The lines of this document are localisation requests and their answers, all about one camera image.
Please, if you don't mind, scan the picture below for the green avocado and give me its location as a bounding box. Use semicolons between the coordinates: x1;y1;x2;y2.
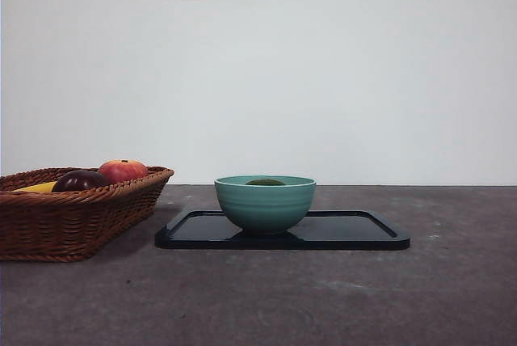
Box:
245;178;285;187

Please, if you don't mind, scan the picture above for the teal ribbed bowl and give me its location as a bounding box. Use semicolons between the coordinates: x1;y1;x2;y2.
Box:
213;175;317;237

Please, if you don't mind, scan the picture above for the black rectangular tray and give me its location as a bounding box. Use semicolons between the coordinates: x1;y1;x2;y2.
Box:
154;209;411;251

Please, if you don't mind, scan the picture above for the red yellow apple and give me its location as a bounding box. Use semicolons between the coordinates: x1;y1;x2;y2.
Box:
97;158;149;184

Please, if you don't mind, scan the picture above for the dark red apple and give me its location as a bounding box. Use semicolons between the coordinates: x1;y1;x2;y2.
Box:
51;170;111;193

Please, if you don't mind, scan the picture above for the brown wicker basket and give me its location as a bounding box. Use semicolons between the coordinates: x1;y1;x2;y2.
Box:
0;166;174;263

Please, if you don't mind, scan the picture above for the yellow banana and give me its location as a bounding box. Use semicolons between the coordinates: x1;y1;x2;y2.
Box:
11;181;58;193

